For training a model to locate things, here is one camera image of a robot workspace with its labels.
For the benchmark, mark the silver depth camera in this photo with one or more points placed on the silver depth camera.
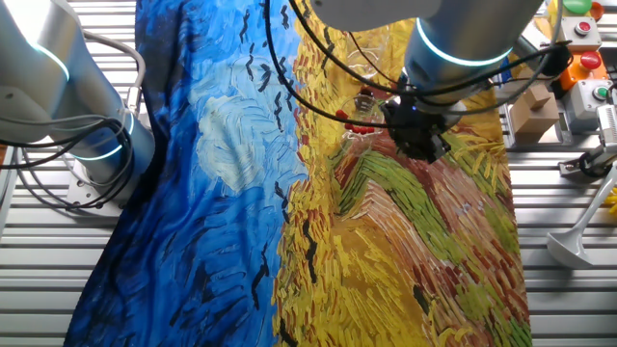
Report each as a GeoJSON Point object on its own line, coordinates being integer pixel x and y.
{"type": "Point", "coordinates": [608, 125]}

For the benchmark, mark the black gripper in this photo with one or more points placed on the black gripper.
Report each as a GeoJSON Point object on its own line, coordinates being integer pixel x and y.
{"type": "Point", "coordinates": [414, 120]}

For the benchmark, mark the white plastic ladle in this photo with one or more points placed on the white plastic ladle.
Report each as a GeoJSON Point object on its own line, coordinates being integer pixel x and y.
{"type": "Point", "coordinates": [571, 246]}

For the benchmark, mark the painted wheatfield tablecloth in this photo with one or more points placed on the painted wheatfield tablecloth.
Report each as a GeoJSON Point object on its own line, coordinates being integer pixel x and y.
{"type": "Point", "coordinates": [217, 193]}

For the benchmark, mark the grey box green button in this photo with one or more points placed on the grey box green button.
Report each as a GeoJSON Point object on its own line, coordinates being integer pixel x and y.
{"type": "Point", "coordinates": [585, 98]}

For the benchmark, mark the small wooden block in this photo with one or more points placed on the small wooden block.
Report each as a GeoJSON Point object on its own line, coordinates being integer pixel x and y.
{"type": "Point", "coordinates": [536, 96]}

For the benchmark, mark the metal camera clamp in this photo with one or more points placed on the metal camera clamp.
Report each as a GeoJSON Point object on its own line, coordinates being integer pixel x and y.
{"type": "Point", "coordinates": [585, 164]}

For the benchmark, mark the clear glass beaker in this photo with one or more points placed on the clear glass beaker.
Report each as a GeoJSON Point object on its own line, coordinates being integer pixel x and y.
{"type": "Point", "coordinates": [361, 67]}
{"type": "Point", "coordinates": [361, 108]}

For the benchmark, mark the orange box red button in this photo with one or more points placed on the orange box red button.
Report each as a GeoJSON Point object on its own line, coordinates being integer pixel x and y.
{"type": "Point", "coordinates": [588, 67]}

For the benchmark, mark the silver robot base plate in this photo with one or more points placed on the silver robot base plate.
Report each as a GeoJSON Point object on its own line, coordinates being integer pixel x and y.
{"type": "Point", "coordinates": [79, 193]}

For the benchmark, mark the yellow plastic toy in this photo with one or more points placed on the yellow plastic toy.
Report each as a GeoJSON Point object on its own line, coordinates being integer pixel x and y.
{"type": "Point", "coordinates": [612, 200]}

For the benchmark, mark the yellow box green button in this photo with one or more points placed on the yellow box green button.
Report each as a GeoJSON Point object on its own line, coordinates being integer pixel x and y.
{"type": "Point", "coordinates": [576, 6]}

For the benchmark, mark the large wooden block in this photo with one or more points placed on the large wooden block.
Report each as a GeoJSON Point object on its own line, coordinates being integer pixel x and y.
{"type": "Point", "coordinates": [532, 123]}

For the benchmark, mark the grey box red button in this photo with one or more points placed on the grey box red button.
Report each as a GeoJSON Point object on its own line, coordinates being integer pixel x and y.
{"type": "Point", "coordinates": [581, 36]}

